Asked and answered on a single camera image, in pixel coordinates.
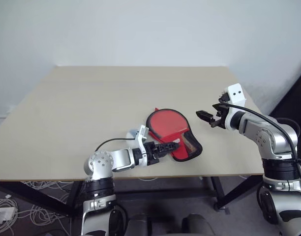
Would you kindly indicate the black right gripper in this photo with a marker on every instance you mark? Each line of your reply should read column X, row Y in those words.
column 221, row 118

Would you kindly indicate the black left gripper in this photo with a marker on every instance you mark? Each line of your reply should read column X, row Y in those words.
column 150, row 153

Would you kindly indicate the red paddle case black mesh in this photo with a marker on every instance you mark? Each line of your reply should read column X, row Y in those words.
column 182, row 153

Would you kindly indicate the red table tennis paddle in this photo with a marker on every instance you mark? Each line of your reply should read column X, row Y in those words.
column 165, row 123

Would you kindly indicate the white fluffy plush pendant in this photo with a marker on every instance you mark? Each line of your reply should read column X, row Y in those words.
column 131, row 133

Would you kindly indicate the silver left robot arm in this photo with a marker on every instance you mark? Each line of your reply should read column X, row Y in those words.
column 121, row 158

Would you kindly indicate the white power adapter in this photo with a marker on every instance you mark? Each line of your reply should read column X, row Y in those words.
column 3, row 214

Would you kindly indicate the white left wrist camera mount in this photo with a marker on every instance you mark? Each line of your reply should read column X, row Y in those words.
column 141, row 136

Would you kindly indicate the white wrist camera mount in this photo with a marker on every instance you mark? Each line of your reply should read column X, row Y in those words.
column 236, row 94
column 141, row 136

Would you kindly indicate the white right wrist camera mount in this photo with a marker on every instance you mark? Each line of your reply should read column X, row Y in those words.
column 236, row 94

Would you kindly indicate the black metal table frame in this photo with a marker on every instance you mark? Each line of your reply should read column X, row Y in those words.
column 39, row 196

